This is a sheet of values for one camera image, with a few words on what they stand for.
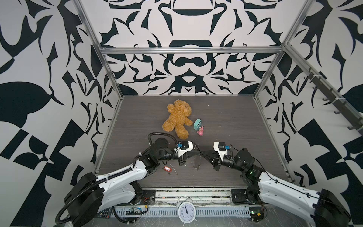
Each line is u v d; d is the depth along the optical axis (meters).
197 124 0.97
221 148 0.60
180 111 0.99
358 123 0.50
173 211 0.71
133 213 0.73
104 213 0.70
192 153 0.65
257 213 0.71
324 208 0.42
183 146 0.57
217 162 0.64
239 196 0.74
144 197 0.73
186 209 0.69
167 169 0.83
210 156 0.66
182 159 0.62
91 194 0.41
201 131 0.96
